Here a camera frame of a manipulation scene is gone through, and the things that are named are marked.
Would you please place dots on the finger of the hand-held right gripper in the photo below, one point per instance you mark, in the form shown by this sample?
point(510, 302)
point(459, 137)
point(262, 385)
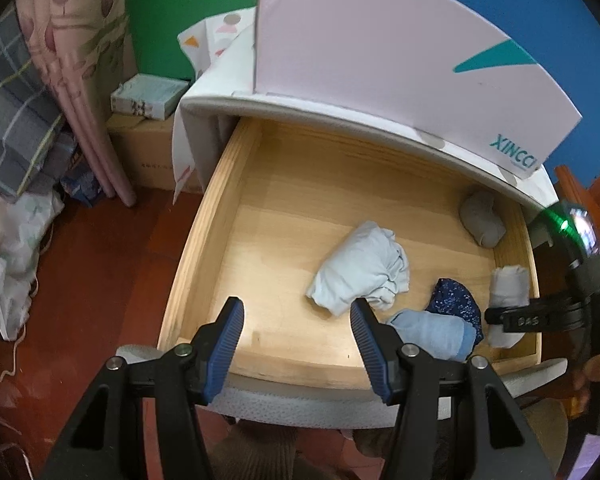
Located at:
point(520, 317)

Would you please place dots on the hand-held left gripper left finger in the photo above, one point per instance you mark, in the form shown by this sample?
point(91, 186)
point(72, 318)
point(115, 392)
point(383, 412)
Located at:
point(225, 350)

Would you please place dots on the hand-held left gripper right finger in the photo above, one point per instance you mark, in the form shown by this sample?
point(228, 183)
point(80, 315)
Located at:
point(377, 355)

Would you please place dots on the white sock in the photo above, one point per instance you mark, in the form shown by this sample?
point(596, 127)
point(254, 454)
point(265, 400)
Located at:
point(507, 285)

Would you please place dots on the light blue underwear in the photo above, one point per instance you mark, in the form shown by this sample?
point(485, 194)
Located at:
point(430, 335)

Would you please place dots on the navy floral underwear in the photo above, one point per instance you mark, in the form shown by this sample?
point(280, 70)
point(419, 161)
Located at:
point(455, 300)

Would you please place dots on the pale blue underwear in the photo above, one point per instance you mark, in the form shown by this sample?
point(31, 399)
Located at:
point(360, 270)

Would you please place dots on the grey ribbed knit garment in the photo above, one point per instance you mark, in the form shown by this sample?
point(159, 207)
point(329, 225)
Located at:
point(480, 222)

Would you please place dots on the wooden drawer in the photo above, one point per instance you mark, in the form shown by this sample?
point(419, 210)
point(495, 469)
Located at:
point(280, 200)

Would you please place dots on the person's brown knit clothing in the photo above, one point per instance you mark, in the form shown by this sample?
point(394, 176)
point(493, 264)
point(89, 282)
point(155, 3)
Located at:
point(260, 452)

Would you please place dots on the brown cardboard box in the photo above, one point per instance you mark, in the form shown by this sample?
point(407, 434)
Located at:
point(140, 155)

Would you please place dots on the white cabinet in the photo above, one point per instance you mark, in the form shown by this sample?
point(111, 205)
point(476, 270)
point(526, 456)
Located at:
point(220, 135)

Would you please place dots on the blue plastic packet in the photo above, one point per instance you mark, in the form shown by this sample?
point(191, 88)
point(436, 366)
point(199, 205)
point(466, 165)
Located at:
point(82, 182)

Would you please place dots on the white floral cloth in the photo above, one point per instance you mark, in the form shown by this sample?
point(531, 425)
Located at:
point(10, 240)

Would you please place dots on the small white teal box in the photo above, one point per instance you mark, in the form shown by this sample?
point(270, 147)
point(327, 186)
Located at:
point(150, 92)

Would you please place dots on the grey plaid bedding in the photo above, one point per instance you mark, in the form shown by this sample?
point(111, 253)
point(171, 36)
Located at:
point(15, 120)

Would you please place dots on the pink floral quilt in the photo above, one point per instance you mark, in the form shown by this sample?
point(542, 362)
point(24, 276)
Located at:
point(75, 60)

